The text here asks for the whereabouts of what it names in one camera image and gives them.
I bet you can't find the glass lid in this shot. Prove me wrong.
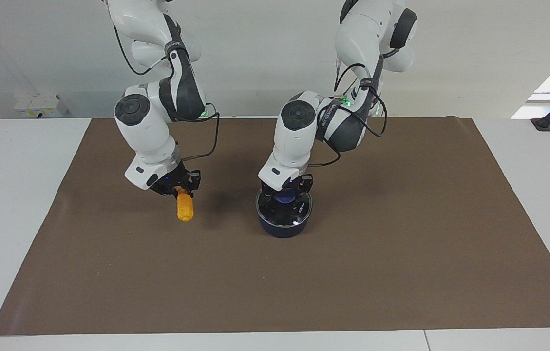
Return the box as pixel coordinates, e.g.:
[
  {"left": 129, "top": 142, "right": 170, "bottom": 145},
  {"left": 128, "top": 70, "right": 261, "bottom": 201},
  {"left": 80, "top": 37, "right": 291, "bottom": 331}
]
[{"left": 256, "top": 188, "right": 313, "bottom": 228}]

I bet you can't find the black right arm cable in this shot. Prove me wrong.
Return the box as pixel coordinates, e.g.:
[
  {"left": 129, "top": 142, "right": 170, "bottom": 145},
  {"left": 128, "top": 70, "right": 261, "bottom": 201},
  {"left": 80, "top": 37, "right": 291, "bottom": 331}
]
[{"left": 113, "top": 23, "right": 220, "bottom": 162}]

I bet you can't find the brown table mat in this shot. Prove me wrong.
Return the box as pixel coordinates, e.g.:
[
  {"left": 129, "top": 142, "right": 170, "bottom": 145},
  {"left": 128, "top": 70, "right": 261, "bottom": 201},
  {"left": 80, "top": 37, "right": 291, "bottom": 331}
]
[{"left": 0, "top": 116, "right": 550, "bottom": 336}]

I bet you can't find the white wall socket box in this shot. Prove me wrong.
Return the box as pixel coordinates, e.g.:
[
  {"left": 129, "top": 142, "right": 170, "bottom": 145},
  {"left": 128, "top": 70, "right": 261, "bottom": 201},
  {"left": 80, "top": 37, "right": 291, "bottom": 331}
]
[{"left": 14, "top": 94, "right": 70, "bottom": 119}]

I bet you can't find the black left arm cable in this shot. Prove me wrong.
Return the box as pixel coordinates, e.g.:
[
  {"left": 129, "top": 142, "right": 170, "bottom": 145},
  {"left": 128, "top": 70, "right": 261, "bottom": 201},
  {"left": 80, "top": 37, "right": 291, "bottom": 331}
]
[{"left": 310, "top": 62, "right": 388, "bottom": 168}]

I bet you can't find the dark blue pot, long handle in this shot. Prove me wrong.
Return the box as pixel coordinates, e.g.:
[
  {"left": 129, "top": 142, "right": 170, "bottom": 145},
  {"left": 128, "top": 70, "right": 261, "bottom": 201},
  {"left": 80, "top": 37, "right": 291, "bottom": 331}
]
[{"left": 257, "top": 188, "right": 313, "bottom": 239}]

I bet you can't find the orange corn cob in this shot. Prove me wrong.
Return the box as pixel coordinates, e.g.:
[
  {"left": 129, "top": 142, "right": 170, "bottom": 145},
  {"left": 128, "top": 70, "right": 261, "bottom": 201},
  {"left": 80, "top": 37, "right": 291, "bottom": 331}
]
[{"left": 177, "top": 190, "right": 196, "bottom": 223}]

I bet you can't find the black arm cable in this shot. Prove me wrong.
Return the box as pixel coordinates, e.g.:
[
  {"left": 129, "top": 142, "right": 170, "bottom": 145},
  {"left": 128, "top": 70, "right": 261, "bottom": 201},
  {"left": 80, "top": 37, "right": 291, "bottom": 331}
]
[
  {"left": 310, "top": 62, "right": 388, "bottom": 168},
  {"left": 113, "top": 23, "right": 220, "bottom": 162}
]

